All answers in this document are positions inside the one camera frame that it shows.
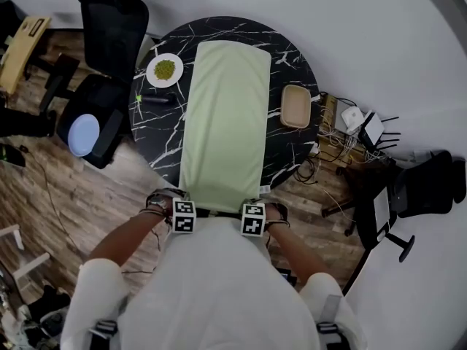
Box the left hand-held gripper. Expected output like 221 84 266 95
145 189 211 235

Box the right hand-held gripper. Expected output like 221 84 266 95
215 198 290 238

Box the light green towel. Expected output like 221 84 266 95
178 41 273 214

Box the person's left forearm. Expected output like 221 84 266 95
88 209 173 270

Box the person's right forearm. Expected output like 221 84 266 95
267 221 330 288

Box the person's white clothing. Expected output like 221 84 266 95
60 215 368 350

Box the beige rectangular tray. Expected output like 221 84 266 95
279 84 312 129

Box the black cylindrical remote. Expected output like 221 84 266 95
139 93 177 105

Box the light blue round plate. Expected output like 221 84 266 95
67 113 101 158

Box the grey laptop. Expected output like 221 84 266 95
372 189 394 243

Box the white round plate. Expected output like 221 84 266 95
145 52 185 89

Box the small white box device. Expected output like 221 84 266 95
340 106 366 136

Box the pile of green beans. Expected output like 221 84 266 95
153 59 176 81

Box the white router with black antennas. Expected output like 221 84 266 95
358 110 402 153

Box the white stool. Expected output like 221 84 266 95
0 224 51 293

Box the black swivel chair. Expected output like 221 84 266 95
344 150 467 264

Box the black mesh office chair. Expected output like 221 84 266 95
39 0 150 170

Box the tangle of cables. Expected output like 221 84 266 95
293 92 391 186

